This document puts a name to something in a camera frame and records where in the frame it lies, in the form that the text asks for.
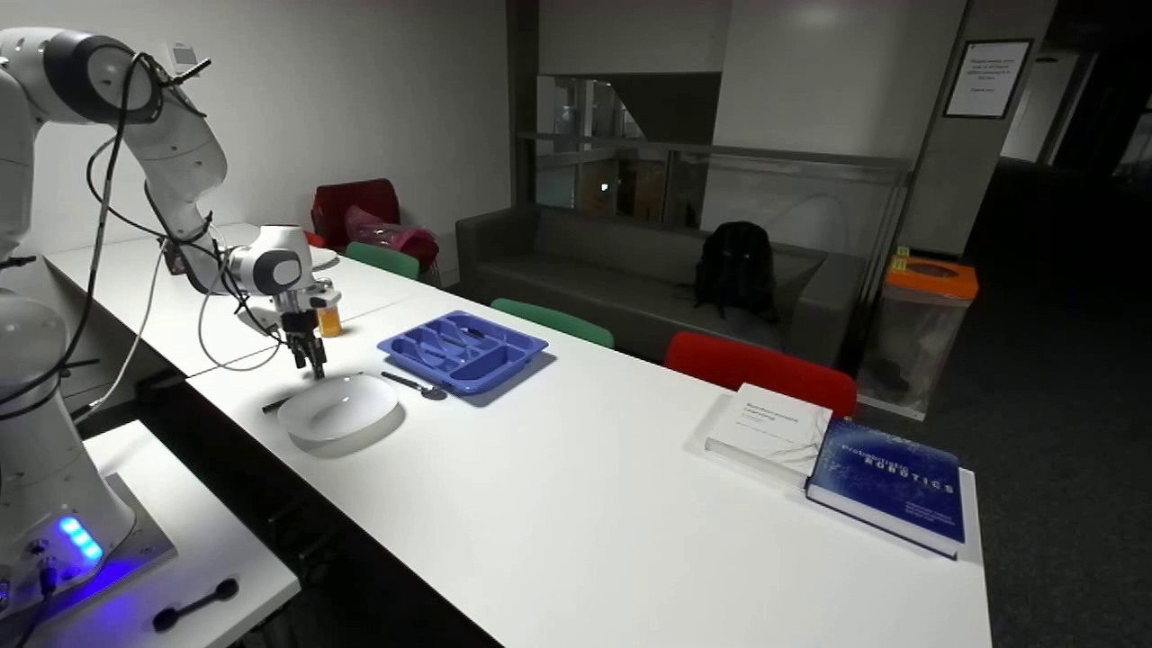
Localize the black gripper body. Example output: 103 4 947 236
277 303 330 351

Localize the blue plastic cutlery holder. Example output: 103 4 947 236
374 306 558 411

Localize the white square plate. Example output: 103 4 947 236
277 369 411 459

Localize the dark red armchair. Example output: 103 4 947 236
306 175 443 274

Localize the black dumbbell shaped tool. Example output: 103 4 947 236
150 574 242 633

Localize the dark grey sofa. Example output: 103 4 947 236
452 206 869 364

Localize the robot control base blue light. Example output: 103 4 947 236
0 470 177 618

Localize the black backpack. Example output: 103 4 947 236
690 220 781 321

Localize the red chair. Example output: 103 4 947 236
659 331 861 421

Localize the white book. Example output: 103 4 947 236
685 382 834 488

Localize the blue book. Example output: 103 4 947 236
803 418 969 562

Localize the bin with orange lid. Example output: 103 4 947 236
857 250 984 418

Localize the framed notice on pillar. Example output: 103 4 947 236
944 34 1038 121

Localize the black handled metal spoon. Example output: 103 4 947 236
377 367 450 403

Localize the white cable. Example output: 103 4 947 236
81 243 296 421

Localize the black cable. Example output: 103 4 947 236
0 50 215 411

